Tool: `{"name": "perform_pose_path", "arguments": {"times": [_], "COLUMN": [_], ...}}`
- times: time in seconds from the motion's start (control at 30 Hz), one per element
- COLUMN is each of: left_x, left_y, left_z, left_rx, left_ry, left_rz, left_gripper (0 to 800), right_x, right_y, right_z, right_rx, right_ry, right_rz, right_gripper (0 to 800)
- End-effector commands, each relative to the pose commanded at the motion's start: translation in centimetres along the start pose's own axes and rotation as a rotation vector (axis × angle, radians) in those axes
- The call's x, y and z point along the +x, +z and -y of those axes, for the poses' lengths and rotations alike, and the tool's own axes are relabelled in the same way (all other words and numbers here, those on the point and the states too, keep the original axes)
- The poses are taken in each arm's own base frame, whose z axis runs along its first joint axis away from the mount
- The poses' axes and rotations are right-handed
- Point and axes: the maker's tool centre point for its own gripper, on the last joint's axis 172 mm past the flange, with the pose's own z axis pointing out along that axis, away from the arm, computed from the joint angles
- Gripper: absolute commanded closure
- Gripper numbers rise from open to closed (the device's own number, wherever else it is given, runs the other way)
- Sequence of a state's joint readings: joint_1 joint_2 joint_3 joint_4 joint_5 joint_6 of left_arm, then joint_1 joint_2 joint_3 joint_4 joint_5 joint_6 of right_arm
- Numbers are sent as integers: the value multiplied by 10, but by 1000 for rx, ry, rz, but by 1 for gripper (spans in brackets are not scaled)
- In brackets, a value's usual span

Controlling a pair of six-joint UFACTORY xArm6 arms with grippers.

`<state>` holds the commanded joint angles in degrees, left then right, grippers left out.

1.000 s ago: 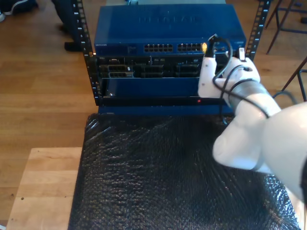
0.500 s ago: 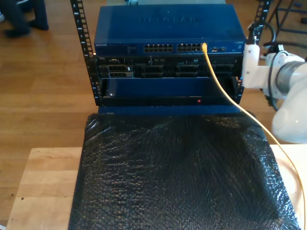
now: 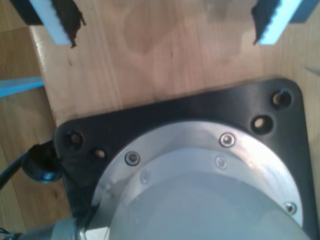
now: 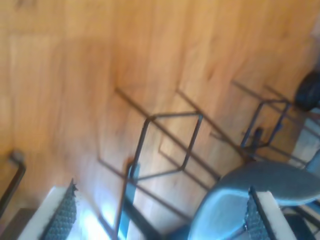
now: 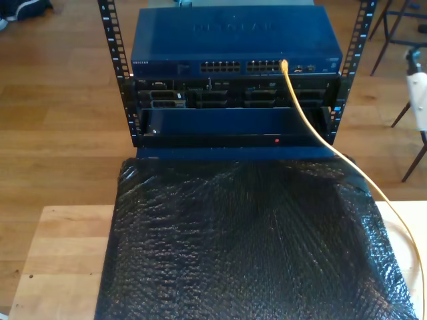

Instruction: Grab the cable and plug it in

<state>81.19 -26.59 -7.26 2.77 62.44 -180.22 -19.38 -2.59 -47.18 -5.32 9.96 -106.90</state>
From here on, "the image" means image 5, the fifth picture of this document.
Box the yellow network cable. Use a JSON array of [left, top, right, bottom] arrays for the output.
[[279, 59, 427, 320]]

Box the black rack server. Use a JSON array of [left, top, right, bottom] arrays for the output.
[[133, 77, 341, 109]]

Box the black bubble wrap mat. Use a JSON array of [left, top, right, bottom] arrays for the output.
[[94, 153, 418, 320]]

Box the navy shoe with white sole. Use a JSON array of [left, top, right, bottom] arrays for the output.
[[0, 0, 17, 21], [15, 0, 54, 21]]

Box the blue rack base plate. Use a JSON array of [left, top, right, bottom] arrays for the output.
[[135, 145, 335, 163]]

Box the blue network switch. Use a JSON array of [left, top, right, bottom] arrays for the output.
[[129, 5, 344, 78]]

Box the black perforated rack post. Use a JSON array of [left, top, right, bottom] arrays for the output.
[[328, 0, 380, 146], [97, 0, 141, 147]]

